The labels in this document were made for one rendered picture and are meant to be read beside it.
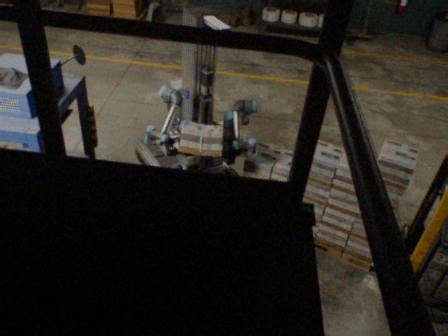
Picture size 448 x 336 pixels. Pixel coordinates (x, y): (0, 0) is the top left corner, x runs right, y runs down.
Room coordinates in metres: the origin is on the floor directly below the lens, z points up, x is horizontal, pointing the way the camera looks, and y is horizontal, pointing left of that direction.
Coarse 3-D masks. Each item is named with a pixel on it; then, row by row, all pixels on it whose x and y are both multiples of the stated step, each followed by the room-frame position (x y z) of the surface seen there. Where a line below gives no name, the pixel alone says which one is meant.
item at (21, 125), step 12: (72, 84) 3.10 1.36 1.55; (60, 96) 2.88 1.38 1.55; (72, 96) 2.98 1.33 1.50; (60, 108) 2.75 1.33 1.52; (0, 120) 2.46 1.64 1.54; (12, 120) 2.48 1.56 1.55; (24, 120) 2.50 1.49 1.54; (36, 120) 2.51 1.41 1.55; (0, 132) 2.35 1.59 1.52; (12, 132) 2.35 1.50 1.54; (24, 132) 2.35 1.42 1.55
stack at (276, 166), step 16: (256, 160) 3.31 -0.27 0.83; (272, 160) 3.33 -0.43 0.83; (288, 160) 3.36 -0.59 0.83; (256, 176) 3.26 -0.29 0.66; (272, 176) 3.21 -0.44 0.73; (320, 192) 3.03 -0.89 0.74; (336, 192) 2.98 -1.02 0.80; (320, 208) 3.01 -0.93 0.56; (352, 208) 2.91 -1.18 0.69; (320, 224) 3.00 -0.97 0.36; (336, 224) 2.94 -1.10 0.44; (352, 224) 2.90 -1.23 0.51; (336, 240) 2.93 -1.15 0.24; (336, 256) 2.90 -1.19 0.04
